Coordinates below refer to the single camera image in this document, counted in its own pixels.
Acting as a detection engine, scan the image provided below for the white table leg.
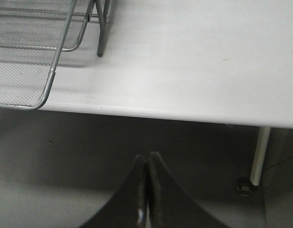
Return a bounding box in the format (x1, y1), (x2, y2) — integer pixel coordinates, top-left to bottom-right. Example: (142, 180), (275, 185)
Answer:
(249, 127), (271, 187)

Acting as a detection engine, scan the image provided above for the mesh tray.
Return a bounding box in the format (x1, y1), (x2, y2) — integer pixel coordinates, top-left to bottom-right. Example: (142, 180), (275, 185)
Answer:
(0, 0), (94, 52)
(0, 0), (76, 110)

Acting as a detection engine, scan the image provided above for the grey metal rack frame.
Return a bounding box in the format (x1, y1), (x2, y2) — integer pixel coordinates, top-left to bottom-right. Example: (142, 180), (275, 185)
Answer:
(89, 0), (110, 57)

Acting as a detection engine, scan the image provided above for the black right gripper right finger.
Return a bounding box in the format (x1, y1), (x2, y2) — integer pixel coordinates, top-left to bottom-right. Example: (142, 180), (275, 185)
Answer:
(147, 152), (227, 228)

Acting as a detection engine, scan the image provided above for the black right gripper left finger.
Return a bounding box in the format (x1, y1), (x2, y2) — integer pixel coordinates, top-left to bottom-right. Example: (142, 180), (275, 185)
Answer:
(81, 155), (148, 228)

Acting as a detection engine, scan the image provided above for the black caster wheel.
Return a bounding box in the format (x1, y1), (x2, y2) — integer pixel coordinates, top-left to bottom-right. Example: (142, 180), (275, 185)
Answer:
(237, 177), (258, 197)

